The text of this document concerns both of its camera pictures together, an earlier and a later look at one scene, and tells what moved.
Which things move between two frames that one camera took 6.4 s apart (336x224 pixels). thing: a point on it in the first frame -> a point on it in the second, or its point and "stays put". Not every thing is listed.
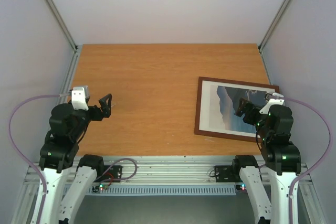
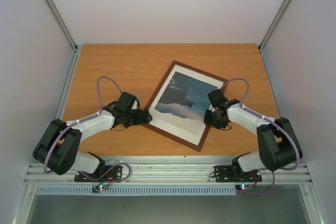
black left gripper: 106,108 -> 146,117
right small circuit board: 241,187 stays put
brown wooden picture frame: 217,102 -> 180,104
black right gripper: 248,113 -> 211,116
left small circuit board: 96,189 stays put
